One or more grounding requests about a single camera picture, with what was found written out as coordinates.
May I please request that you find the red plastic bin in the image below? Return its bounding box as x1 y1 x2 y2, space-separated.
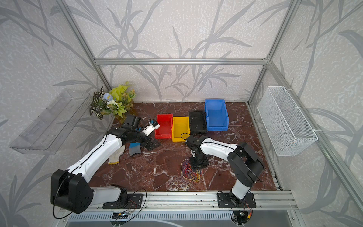
155 114 173 140

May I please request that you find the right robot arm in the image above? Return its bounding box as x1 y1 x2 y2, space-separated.
185 135 264 208

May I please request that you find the blue plastic bin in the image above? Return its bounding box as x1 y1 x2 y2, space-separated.
205 99 229 131

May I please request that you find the yellow plastic bin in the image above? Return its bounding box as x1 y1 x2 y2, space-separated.
172 116 190 142

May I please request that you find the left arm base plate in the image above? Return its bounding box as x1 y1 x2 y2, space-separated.
102 194 144 210

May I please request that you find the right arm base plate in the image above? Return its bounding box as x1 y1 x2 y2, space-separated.
217 191 257 209

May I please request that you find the white knit work glove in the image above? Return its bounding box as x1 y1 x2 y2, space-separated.
108 146 125 165

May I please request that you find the white wire mesh basket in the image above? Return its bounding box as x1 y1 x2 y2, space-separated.
257 86 318 157

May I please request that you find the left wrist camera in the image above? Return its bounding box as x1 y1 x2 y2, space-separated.
142 119 160 136

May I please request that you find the aluminium front rail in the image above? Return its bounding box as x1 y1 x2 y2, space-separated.
86 191 298 211

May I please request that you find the artificial plant in vase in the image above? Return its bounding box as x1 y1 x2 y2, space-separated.
89 81 136 123

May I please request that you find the clear plastic wall shelf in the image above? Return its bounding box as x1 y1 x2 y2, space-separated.
9 89 92 155

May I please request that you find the blue grey work glove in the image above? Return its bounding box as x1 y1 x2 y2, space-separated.
129 142 141 157

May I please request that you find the black plastic bin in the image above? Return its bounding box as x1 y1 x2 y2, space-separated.
189 111 207 135

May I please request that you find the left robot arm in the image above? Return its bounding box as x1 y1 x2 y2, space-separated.
51 123 161 214

